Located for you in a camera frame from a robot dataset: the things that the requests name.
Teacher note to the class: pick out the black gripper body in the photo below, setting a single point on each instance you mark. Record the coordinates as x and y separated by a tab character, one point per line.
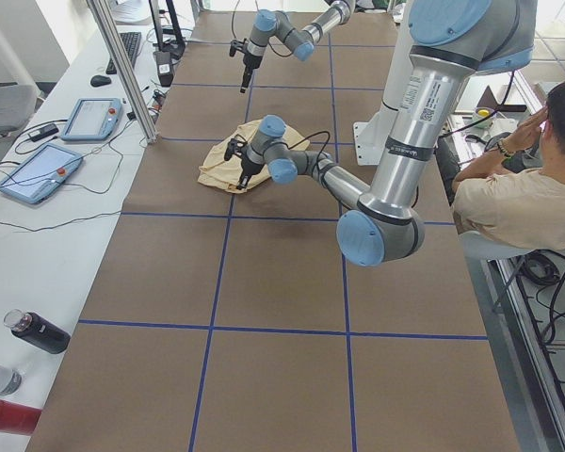
250	166
251	61

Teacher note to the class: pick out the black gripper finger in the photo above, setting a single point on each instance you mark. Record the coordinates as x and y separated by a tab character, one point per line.
246	79
243	181

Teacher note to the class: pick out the beige long-sleeve printed shirt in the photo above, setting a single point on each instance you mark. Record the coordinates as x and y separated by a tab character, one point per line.
218	173

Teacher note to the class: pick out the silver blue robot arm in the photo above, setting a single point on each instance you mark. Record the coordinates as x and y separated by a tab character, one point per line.
446	42
300	42

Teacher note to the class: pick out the black power adapter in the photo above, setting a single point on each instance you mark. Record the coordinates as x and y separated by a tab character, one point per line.
164	67

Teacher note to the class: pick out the black keyboard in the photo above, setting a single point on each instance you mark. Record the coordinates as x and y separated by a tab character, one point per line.
131	42

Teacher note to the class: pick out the black computer mouse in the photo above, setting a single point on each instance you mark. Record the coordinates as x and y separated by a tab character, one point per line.
98	80

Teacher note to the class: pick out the far blue teach pendant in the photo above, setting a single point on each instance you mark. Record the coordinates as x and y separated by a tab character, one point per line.
92	119

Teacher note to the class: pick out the blue teach pendant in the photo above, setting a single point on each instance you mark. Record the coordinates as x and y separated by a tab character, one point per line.
41	174
92	119

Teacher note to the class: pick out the near blue teach pendant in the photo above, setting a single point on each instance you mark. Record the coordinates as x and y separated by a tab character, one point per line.
41	174

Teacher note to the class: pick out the grey office chair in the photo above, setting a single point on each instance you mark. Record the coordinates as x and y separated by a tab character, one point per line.
17	105

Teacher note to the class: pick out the black water bottle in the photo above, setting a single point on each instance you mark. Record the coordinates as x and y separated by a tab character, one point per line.
37	331

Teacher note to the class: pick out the seated person beige shirt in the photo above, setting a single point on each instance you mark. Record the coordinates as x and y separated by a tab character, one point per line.
514	193

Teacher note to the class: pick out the red water bottle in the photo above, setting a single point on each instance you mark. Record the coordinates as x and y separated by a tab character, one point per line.
18	419

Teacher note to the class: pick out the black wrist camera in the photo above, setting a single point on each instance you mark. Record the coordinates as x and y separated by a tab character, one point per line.
235	147
238	46

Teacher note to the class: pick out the aluminium frame post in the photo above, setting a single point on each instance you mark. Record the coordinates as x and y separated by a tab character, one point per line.
111	36

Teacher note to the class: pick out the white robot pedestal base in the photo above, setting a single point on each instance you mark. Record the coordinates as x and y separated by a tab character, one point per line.
370	137

